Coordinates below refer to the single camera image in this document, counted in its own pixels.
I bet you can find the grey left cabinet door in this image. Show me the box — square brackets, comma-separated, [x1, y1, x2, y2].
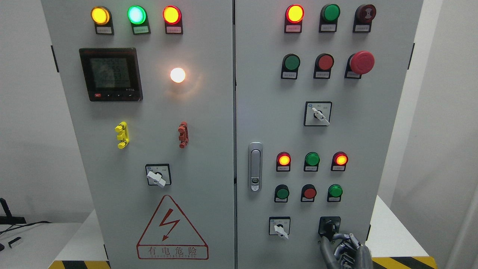
[41, 0, 235, 269]

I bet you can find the red lit indicator top right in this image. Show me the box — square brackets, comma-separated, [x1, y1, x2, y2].
[284, 4, 304, 33]

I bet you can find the grey right cabinet door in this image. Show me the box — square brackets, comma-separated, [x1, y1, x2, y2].
[235, 0, 423, 269]

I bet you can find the yellow terminal connector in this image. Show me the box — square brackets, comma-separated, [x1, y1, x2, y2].
[115, 121, 130, 149]

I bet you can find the green indicator middle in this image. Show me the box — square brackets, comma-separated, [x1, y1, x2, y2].
[303, 152, 320, 172]

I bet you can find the green push button lower left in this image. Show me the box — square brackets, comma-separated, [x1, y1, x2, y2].
[274, 184, 290, 203]

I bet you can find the red indicator middle right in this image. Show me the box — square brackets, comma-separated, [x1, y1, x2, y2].
[330, 151, 348, 171]

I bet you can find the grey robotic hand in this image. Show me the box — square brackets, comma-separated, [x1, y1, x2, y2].
[319, 234, 373, 269]

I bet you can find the green push button lower right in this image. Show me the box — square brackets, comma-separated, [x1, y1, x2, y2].
[327, 184, 343, 202]

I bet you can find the red emergency stop button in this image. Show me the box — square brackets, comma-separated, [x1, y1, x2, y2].
[344, 50, 375, 79]

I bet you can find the red lit indicator light left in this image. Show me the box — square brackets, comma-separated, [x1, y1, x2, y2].
[162, 5, 184, 34]

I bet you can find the white selector switch upper right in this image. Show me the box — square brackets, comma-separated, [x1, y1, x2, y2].
[304, 102, 332, 126]

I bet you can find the red push button lower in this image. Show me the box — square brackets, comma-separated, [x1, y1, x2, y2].
[300, 184, 317, 202]

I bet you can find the green push button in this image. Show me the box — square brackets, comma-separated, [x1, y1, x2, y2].
[280, 53, 300, 80]
[327, 184, 343, 202]
[274, 184, 290, 203]

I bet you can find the yellow indicator light top left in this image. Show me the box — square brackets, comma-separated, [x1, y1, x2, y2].
[90, 6, 114, 35]

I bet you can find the green unlit indicator top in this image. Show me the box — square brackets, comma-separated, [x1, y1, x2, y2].
[319, 4, 341, 33]

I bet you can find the red terminal connector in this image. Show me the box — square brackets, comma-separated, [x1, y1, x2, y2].
[178, 121, 189, 149]

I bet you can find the red lit indicator middle left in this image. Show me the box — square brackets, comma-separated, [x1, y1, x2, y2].
[276, 152, 291, 172]

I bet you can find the silver door latch handle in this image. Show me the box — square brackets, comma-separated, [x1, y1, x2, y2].
[248, 142, 263, 191]

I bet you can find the black digital power meter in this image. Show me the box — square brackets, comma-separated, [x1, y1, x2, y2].
[79, 47, 142, 102]

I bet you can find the white selector switch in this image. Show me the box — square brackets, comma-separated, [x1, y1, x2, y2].
[269, 216, 291, 239]
[304, 102, 332, 126]

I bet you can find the black device with antenna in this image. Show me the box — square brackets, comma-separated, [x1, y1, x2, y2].
[0, 198, 26, 225]

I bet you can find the black cable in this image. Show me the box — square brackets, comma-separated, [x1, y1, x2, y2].
[0, 220, 52, 235]

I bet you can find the small white usb stick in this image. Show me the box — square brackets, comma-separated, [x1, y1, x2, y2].
[8, 236, 23, 248]

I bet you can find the dark red buzzer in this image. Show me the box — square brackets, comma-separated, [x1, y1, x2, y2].
[352, 4, 377, 33]

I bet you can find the black rotary knob switch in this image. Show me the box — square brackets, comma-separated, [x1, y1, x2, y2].
[318, 216, 341, 241]

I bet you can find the red push button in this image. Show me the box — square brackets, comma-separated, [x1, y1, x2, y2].
[300, 184, 317, 202]
[313, 53, 334, 79]

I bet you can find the grey cabinet door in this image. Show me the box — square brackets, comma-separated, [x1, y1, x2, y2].
[41, 0, 235, 269]
[235, 0, 423, 269]

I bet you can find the red push button upper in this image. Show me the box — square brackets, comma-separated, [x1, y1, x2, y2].
[313, 53, 334, 79]

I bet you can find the white selector switch lower right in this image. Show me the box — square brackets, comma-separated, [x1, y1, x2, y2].
[269, 216, 291, 239]

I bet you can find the green lit indicator light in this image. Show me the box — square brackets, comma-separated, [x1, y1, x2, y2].
[127, 5, 151, 35]

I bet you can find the white selector switch left door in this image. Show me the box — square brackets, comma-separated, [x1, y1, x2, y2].
[145, 164, 172, 188]

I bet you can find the green push button upper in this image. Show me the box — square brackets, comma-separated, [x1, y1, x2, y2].
[280, 53, 300, 80]

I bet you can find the white glowing lamp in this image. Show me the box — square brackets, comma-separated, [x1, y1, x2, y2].
[170, 67, 186, 83]

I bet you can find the red electric hazard sticker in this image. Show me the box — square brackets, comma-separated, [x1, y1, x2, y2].
[136, 195, 209, 260]

